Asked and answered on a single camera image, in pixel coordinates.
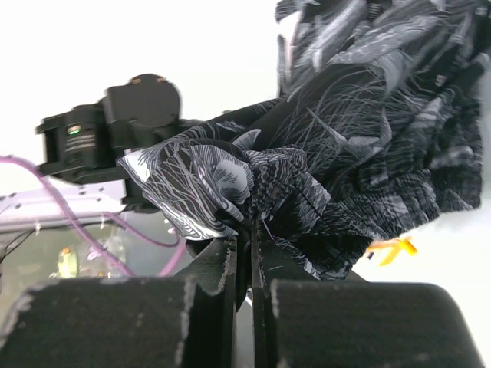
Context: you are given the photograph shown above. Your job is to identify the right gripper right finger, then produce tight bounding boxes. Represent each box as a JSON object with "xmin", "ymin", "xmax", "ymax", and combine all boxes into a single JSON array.
[{"xmin": 251, "ymin": 225, "xmax": 368, "ymax": 367}]

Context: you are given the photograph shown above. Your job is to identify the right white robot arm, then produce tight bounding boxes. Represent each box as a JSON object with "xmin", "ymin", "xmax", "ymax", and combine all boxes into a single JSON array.
[{"xmin": 1, "ymin": 74, "xmax": 368, "ymax": 367}]

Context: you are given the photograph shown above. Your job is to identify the dark patterned shorts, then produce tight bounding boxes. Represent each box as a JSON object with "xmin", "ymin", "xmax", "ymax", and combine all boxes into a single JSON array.
[{"xmin": 118, "ymin": 1, "xmax": 490, "ymax": 280}]

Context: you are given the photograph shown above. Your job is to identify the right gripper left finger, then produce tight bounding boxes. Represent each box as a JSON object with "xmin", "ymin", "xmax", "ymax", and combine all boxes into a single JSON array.
[{"xmin": 173, "ymin": 239, "xmax": 238, "ymax": 368}]

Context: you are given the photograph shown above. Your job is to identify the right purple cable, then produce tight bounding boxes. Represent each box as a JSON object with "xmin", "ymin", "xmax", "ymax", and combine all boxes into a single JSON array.
[{"xmin": 0, "ymin": 155, "xmax": 189, "ymax": 278}]

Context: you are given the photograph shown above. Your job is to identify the yellow plastic tag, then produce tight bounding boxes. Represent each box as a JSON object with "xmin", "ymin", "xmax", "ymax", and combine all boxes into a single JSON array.
[{"xmin": 365, "ymin": 237, "xmax": 418, "ymax": 267}]

